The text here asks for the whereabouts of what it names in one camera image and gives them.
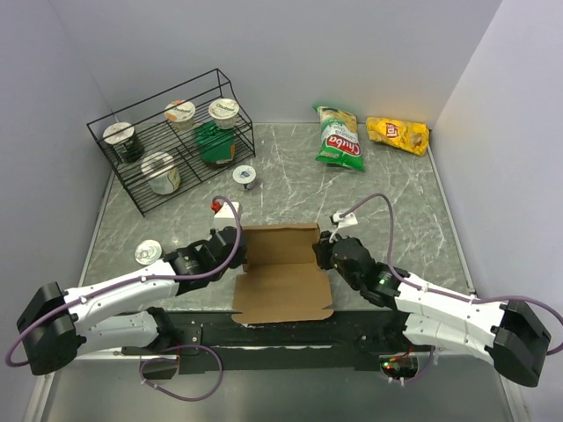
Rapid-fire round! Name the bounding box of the brown cardboard box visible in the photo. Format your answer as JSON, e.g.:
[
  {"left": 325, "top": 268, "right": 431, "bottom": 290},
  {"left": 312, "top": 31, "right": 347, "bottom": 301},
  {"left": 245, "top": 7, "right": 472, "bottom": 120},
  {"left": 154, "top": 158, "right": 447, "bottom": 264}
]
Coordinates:
[{"left": 232, "top": 222, "right": 333, "bottom": 325}]

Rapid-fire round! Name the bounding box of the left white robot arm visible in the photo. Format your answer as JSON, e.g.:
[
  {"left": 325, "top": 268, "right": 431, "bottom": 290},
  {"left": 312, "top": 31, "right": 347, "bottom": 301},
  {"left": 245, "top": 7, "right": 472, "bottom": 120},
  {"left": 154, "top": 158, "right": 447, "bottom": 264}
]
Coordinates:
[{"left": 5, "top": 226, "right": 246, "bottom": 375}]

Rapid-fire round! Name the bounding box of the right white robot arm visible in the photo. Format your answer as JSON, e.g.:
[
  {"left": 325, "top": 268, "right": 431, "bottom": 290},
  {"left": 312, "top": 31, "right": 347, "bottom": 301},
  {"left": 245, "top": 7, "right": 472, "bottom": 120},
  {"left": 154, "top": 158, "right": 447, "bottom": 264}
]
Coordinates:
[{"left": 312, "top": 232, "right": 552, "bottom": 388}]

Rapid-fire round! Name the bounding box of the dark tin can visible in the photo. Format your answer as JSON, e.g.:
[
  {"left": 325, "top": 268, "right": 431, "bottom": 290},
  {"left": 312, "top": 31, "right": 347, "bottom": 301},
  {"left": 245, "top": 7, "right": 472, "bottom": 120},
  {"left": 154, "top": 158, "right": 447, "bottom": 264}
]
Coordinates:
[{"left": 134, "top": 239, "right": 165, "bottom": 266}]

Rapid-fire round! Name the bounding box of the small white yogurt cup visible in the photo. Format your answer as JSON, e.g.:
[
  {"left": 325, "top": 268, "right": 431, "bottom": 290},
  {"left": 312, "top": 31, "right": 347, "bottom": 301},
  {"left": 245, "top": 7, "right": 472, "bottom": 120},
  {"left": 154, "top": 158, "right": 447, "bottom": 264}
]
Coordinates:
[{"left": 232, "top": 164, "right": 257, "bottom": 191}]

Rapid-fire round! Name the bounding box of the white cup lower rack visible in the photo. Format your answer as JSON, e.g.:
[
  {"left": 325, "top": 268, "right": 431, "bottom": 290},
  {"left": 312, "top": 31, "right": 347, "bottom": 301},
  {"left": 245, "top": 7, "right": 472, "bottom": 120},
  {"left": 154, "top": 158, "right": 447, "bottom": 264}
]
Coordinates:
[{"left": 141, "top": 152, "right": 181, "bottom": 195}]

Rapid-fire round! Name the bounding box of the green snack bag in rack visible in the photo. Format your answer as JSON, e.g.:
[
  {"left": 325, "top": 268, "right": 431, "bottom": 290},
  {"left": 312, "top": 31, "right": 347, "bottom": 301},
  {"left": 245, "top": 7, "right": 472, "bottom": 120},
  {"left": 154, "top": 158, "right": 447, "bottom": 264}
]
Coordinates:
[{"left": 195, "top": 121, "right": 236, "bottom": 169}]

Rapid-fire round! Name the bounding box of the green Chuba chips bag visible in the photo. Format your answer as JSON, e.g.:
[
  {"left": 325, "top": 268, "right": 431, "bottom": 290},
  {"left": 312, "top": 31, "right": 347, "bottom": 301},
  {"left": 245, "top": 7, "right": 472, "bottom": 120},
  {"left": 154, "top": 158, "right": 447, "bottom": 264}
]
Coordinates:
[{"left": 314, "top": 105, "right": 365, "bottom": 171}]

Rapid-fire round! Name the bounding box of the yellow Lays chips bag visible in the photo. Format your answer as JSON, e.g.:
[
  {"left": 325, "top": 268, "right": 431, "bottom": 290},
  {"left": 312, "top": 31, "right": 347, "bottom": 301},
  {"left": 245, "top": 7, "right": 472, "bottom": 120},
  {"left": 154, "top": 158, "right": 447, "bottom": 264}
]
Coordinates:
[{"left": 366, "top": 116, "right": 429, "bottom": 156}]

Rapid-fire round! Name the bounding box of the Chobani yogurt cup on rack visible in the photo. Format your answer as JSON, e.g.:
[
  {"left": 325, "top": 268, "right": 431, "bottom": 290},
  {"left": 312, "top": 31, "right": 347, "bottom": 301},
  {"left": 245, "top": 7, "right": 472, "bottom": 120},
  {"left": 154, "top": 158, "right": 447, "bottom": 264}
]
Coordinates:
[{"left": 208, "top": 98, "right": 240, "bottom": 129}]

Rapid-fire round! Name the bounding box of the orange yogurt cup on rack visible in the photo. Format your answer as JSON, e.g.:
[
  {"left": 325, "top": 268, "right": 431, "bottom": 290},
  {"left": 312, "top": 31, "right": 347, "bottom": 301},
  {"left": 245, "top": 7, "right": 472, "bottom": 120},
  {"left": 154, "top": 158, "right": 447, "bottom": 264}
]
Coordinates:
[{"left": 164, "top": 100, "right": 196, "bottom": 132}]

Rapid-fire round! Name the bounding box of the dark yogurt cup on rack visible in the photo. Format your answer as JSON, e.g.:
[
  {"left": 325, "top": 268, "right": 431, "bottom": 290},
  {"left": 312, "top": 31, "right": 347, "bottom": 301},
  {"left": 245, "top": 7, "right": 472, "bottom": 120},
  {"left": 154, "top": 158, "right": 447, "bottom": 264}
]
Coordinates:
[{"left": 103, "top": 122, "right": 144, "bottom": 164}]

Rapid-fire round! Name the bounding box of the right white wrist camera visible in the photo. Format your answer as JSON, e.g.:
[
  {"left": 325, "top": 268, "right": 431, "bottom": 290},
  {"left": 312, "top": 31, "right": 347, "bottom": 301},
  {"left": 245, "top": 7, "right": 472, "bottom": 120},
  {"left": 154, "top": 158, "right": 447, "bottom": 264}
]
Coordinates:
[{"left": 329, "top": 211, "right": 358, "bottom": 243}]

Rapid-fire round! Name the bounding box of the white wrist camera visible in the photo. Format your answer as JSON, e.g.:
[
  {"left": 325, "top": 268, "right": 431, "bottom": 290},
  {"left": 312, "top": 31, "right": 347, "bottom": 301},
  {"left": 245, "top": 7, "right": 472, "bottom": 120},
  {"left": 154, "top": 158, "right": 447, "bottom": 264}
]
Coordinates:
[
  {"left": 329, "top": 211, "right": 358, "bottom": 243},
  {"left": 211, "top": 200, "right": 237, "bottom": 231}
]

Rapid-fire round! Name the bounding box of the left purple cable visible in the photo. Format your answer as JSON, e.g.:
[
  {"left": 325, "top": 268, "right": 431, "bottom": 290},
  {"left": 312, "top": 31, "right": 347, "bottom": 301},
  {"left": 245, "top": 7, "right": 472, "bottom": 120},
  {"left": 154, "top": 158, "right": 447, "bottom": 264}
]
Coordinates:
[{"left": 4, "top": 196, "right": 244, "bottom": 401}]

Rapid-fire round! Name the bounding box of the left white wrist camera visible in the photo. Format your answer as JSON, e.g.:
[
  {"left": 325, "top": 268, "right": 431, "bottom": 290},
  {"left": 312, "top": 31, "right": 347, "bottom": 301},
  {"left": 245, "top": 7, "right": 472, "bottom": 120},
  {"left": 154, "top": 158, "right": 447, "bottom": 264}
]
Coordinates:
[{"left": 211, "top": 200, "right": 237, "bottom": 231}]

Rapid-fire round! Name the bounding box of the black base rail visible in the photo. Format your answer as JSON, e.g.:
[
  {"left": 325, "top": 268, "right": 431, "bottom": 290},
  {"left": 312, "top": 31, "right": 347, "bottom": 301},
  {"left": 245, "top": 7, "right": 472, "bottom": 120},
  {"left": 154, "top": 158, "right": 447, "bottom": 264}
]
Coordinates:
[{"left": 121, "top": 309, "right": 436, "bottom": 375}]

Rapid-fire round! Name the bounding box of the black wire rack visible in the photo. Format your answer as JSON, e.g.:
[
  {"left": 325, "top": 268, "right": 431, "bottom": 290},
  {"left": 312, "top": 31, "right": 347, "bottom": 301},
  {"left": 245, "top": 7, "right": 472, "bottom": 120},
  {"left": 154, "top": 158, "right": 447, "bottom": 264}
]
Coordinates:
[{"left": 87, "top": 68, "right": 256, "bottom": 215}]

